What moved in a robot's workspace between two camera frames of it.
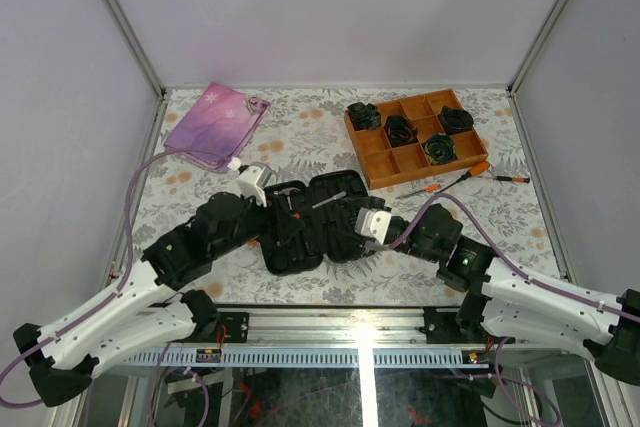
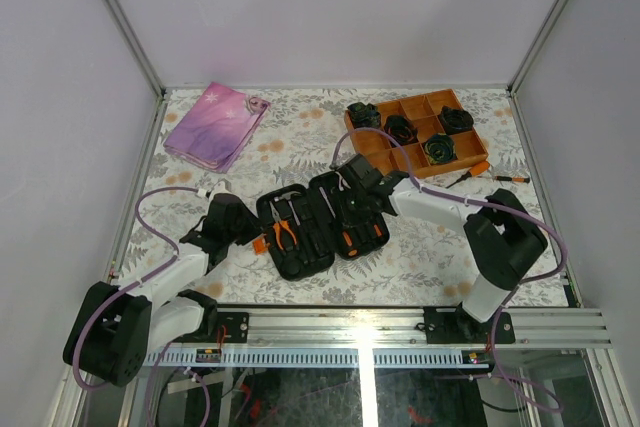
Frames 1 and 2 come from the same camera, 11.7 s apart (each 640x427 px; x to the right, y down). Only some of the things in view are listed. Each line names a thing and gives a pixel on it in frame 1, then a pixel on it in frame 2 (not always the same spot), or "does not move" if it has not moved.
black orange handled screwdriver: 330,199 -> 352,251
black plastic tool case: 306,223 does not move
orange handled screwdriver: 476,170 does not move
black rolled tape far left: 364,117 does not move
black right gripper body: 400,231 -> 352,204
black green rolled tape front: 440,149 does not move
